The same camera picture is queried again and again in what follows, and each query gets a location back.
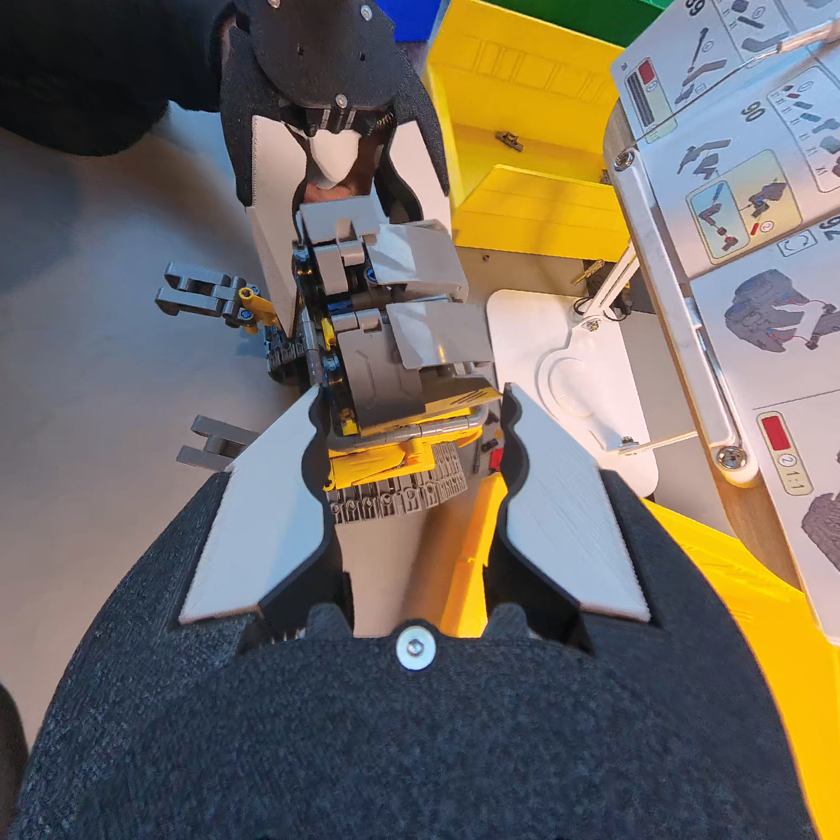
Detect blue plastic bin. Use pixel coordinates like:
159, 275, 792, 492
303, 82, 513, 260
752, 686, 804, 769
378, 0, 450, 43

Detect yellow plastic bin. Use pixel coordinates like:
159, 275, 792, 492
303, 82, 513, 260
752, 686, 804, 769
440, 470, 840, 840
423, 0, 634, 261

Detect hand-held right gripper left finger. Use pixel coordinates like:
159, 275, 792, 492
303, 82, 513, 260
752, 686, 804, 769
180, 385, 332, 624

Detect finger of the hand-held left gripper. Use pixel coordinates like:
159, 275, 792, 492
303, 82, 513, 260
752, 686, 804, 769
378, 112, 454, 237
245, 116, 312, 340

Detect grey toy robot head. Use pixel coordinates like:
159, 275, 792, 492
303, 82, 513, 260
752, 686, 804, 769
292, 197, 502, 441

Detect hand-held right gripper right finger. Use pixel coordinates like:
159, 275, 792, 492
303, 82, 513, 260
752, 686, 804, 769
486, 384, 652, 624

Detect yellow tracked toy robot body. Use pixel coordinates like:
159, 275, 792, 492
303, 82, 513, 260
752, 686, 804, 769
155, 260, 510, 529

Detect white book stand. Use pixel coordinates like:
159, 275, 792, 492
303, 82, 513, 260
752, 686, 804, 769
486, 105, 765, 497

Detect building instruction booklet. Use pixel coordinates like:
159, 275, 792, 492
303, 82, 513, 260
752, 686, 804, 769
611, 0, 840, 647

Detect green plastic bin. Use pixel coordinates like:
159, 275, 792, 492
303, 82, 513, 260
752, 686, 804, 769
493, 0, 673, 48

